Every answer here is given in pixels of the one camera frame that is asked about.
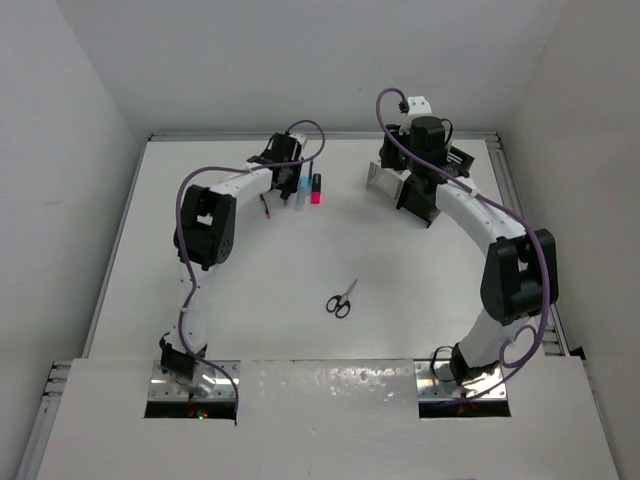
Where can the thin red pencil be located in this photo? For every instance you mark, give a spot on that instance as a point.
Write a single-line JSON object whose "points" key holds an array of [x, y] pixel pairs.
{"points": [[265, 206]]}

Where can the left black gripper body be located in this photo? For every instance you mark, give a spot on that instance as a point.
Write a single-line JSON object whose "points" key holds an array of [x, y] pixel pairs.
{"points": [[291, 178]]}

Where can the white slatted container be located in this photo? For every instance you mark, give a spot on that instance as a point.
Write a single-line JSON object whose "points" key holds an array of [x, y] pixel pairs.
{"points": [[388, 181]]}

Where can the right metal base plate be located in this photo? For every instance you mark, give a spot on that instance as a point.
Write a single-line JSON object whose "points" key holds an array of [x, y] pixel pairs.
{"points": [[435, 384]]}

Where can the black handled scissors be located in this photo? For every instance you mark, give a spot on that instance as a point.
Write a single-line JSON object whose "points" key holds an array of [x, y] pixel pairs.
{"points": [[339, 305]]}

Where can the pink highlighter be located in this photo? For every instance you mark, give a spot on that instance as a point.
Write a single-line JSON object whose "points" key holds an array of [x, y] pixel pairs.
{"points": [[316, 189]]}

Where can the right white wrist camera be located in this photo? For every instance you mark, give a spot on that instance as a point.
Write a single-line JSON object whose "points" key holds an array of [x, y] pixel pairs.
{"points": [[415, 106]]}

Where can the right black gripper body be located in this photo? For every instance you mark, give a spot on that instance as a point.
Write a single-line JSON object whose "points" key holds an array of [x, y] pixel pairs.
{"points": [[398, 162]]}

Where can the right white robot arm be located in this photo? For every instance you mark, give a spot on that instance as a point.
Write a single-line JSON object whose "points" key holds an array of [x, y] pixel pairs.
{"points": [[519, 280]]}

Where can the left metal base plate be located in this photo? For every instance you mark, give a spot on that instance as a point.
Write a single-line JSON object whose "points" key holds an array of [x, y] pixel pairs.
{"points": [[206, 385]]}

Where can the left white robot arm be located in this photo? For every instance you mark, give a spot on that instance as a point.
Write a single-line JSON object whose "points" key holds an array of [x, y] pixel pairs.
{"points": [[205, 211]]}

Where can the light blue highlighter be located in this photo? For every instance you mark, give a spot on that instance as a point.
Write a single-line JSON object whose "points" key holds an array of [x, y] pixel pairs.
{"points": [[303, 193]]}

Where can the metal base plate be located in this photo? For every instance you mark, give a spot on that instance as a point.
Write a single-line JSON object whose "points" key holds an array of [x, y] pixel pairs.
{"points": [[206, 385], [435, 384]]}

